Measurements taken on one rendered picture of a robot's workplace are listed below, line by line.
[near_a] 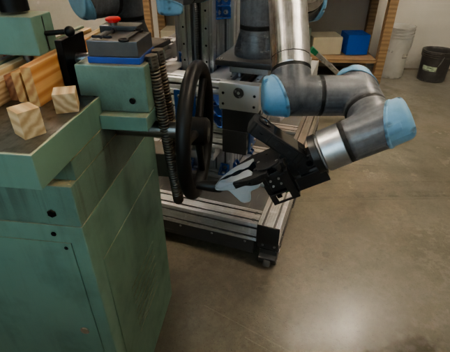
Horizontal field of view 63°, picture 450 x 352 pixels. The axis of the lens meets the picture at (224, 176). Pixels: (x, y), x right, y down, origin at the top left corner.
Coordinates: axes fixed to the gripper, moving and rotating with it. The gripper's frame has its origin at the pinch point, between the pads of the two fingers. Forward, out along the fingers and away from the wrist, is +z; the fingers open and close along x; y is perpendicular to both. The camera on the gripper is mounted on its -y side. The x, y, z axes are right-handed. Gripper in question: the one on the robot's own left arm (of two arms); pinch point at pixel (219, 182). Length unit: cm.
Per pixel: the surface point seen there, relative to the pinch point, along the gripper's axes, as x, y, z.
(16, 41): 6.6, -40.4, 21.9
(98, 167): -1.9, -14.2, 19.0
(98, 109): 3.0, -22.9, 14.0
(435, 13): 349, 99, -130
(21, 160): -18.7, -24.8, 14.9
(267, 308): 30, 72, 26
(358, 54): 302, 88, -51
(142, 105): 4.3, -19.4, 6.4
